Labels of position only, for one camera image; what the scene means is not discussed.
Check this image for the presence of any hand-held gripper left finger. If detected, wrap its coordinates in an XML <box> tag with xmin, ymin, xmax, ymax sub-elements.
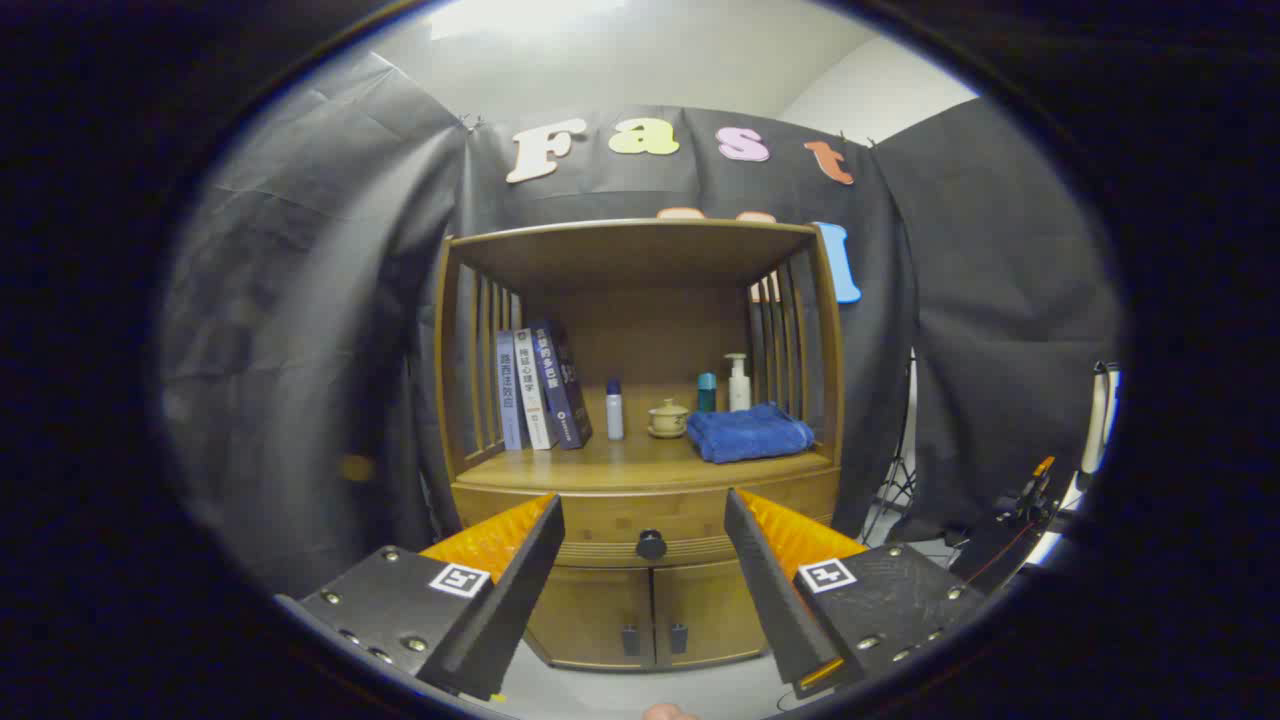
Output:
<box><xmin>275</xmin><ymin>493</ymin><xmax>566</xmax><ymax>701</ymax></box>

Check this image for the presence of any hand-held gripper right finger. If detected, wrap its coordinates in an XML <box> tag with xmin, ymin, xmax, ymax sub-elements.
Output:
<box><xmin>724</xmin><ymin>488</ymin><xmax>991</xmax><ymax>698</ymax></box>

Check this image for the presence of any wooden drawer with black knob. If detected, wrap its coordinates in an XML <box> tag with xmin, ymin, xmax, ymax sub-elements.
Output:
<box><xmin>452</xmin><ymin>468</ymin><xmax>841</xmax><ymax>569</ymax></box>

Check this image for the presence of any wooden countertop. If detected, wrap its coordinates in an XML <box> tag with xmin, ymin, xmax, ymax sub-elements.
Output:
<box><xmin>455</xmin><ymin>435</ymin><xmax>836</xmax><ymax>491</ymax></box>

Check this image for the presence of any wooden cabinet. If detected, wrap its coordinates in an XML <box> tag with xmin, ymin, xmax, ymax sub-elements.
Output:
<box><xmin>432</xmin><ymin>218</ymin><xmax>846</xmax><ymax>671</ymax></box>

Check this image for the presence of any blue folded towel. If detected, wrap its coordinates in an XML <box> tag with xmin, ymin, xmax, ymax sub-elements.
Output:
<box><xmin>686</xmin><ymin>402</ymin><xmax>816</xmax><ymax>464</ymax></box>

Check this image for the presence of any black light stand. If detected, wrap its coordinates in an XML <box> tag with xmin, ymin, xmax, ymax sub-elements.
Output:
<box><xmin>860</xmin><ymin>350</ymin><xmax>919</xmax><ymax>546</ymax></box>

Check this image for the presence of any beige lidded teacup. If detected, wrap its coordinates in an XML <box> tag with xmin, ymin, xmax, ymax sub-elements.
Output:
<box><xmin>646</xmin><ymin>398</ymin><xmax>691</xmax><ymax>439</ymax></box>

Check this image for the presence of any light blue book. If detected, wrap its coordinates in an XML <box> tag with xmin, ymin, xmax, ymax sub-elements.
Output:
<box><xmin>495</xmin><ymin>330</ymin><xmax>526</xmax><ymax>451</ymax></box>

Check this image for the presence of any white book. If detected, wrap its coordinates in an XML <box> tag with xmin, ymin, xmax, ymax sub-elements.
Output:
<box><xmin>513</xmin><ymin>327</ymin><xmax>556</xmax><ymax>451</ymax></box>

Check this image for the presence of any dark blue book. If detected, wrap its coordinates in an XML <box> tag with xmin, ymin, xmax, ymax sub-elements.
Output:
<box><xmin>530</xmin><ymin>320</ymin><xmax>593</xmax><ymax>449</ymax></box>

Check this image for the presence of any black device with orange clip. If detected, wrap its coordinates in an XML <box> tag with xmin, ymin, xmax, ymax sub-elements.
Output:
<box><xmin>950</xmin><ymin>455</ymin><xmax>1076</xmax><ymax>591</ymax></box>

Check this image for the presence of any white board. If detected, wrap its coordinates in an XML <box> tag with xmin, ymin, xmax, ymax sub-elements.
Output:
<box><xmin>1085</xmin><ymin>365</ymin><xmax>1121</xmax><ymax>476</ymax></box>

